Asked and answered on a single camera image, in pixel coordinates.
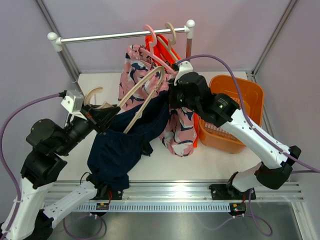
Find orange shorts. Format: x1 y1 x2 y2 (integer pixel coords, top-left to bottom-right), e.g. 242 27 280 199
144 34 199 148

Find clothes rack with metal rail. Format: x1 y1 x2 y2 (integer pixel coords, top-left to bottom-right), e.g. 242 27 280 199
47 19 195 96

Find pink shark print shorts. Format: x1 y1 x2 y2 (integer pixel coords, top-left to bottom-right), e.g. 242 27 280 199
117 44 200 158

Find cream hanger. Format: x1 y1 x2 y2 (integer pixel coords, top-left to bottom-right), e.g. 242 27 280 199
83 66 166 135

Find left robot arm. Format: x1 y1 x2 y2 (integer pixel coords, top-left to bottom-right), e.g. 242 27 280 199
0 105 120 240

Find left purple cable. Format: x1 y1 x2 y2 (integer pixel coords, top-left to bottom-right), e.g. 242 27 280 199
0 92 108 237

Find beige plastic hanger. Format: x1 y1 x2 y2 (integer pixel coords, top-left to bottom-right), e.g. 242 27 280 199
156 22 180 65

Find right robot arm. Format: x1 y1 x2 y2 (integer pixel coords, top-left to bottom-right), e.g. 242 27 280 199
168 71 301 199

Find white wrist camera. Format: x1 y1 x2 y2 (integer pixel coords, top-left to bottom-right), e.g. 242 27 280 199
173 60 194 86
61 90 85 119

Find white slotted cable duct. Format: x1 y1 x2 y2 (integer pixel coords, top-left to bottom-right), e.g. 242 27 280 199
73 202 231 213

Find orange plastic basket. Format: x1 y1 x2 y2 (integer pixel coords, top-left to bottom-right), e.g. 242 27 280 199
198 74 265 154

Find navy blue shorts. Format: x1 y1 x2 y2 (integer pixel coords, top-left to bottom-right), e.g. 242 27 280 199
87 91 170 191

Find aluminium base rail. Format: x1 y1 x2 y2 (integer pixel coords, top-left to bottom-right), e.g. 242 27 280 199
44 178 305 203

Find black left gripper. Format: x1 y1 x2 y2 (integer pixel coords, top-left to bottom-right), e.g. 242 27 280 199
55 100 121 156

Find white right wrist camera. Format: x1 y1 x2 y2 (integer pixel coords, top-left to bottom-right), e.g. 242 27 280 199
173 60 194 86

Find pink plastic hanger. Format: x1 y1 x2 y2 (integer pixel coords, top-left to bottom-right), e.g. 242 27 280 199
142 24 176 76

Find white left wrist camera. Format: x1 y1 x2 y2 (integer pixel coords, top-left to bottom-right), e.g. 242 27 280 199
61 90 85 119

